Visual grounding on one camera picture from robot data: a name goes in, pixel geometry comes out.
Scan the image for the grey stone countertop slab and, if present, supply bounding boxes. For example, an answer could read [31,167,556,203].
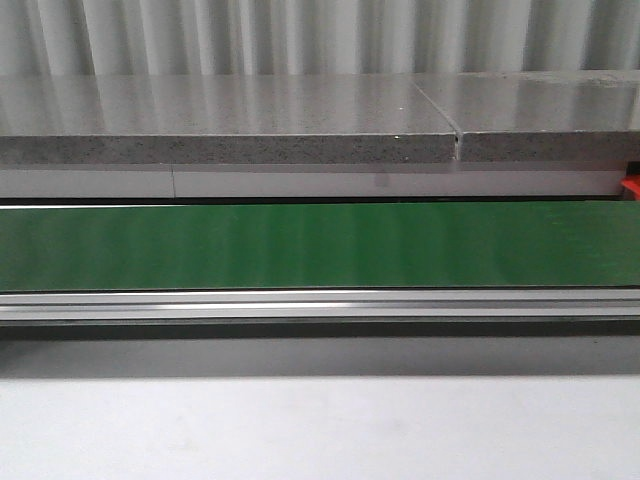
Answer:
[1,75,456,165]

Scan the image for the red plastic object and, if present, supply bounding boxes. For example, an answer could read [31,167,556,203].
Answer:
[621,175,640,201]

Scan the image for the green conveyor belt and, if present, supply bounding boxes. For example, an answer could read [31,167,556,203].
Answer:
[1,201,639,292]

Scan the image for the white pleated curtain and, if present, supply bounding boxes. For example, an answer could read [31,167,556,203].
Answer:
[1,1,639,75]

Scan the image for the aluminium conveyor side rail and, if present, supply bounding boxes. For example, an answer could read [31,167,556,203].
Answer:
[1,288,639,326]

